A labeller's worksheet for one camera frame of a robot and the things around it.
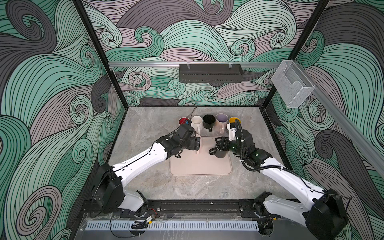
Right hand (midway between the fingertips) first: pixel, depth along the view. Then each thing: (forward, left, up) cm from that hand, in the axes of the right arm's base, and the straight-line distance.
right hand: (217, 139), depth 80 cm
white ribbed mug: (+24, +10, -15) cm, 30 cm away
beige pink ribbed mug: (+17, -5, -9) cm, 20 cm away
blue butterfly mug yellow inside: (+21, -13, -9) cm, 27 cm away
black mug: (-1, -1, -14) cm, 14 cm away
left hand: (0, +13, 0) cm, 13 cm away
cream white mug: (+19, +19, -8) cm, 28 cm away
